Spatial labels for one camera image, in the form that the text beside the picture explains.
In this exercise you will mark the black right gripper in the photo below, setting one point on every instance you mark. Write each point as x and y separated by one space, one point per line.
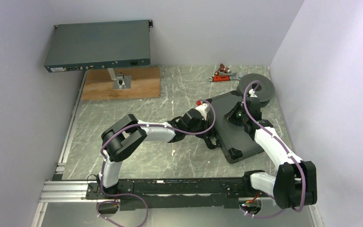
230 117

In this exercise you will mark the grey metal bracket stand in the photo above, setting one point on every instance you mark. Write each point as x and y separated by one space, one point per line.
120 81

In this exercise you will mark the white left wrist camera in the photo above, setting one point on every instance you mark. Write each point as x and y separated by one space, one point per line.
203 109

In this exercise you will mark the black poker set case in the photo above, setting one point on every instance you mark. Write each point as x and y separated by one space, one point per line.
234 142

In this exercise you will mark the brown wooden board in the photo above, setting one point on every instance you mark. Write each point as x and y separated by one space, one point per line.
145 83

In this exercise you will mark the black filament spool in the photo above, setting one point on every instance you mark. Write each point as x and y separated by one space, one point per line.
265 91

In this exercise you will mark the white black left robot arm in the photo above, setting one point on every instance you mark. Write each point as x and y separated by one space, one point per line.
125 136

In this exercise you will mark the grey rack network switch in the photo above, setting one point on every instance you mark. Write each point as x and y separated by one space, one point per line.
100 45

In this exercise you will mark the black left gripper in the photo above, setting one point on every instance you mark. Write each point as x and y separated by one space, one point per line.
206 135

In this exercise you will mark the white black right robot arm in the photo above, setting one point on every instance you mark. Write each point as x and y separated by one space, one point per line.
295 184

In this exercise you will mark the red grey clamp tool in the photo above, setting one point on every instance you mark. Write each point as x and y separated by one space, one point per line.
224 77

